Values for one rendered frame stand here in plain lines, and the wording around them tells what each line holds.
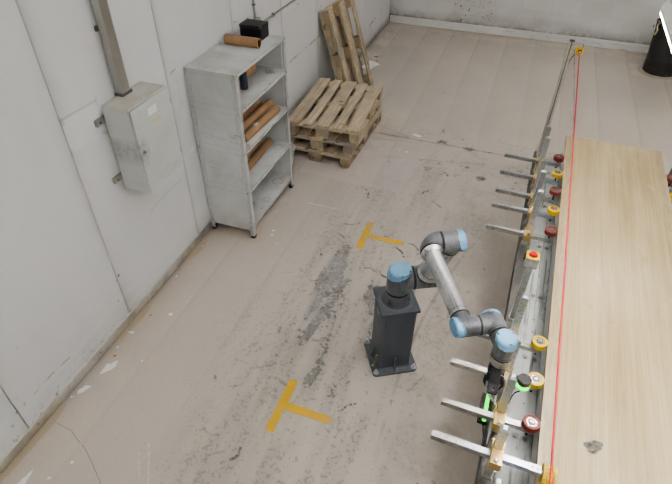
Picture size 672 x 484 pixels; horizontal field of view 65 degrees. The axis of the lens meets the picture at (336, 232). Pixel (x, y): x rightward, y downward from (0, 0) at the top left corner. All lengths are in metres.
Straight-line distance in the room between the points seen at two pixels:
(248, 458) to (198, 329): 1.13
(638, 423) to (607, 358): 0.36
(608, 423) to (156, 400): 2.69
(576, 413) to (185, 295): 2.97
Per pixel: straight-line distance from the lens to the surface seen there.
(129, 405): 3.89
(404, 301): 3.37
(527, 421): 2.70
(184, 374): 3.93
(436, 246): 2.68
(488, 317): 2.39
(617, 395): 2.96
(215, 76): 4.13
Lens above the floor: 3.10
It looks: 39 degrees down
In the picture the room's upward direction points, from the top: 1 degrees clockwise
